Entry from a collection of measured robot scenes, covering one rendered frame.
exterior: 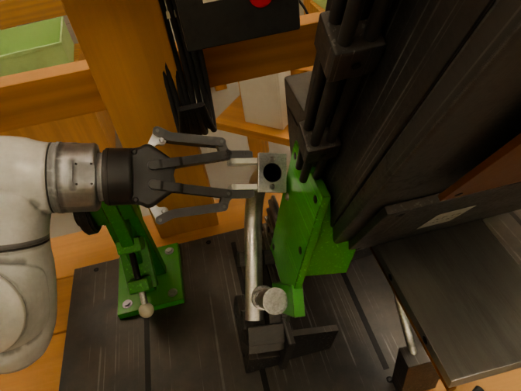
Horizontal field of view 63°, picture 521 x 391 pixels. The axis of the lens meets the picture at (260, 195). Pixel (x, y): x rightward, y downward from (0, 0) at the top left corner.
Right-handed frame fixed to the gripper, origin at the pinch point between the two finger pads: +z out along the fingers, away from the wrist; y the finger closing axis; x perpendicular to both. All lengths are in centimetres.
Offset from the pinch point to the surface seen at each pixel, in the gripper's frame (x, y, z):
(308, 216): -9.4, -6.2, 4.3
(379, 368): 5.8, -32.0, 21.6
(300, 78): 10.4, 17.7, 11.7
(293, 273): -2.6, -14.0, 4.4
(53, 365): 30, -32, -33
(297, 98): 6.7, 13.1, 9.6
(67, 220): 200, -5, -59
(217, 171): 193, 21, 26
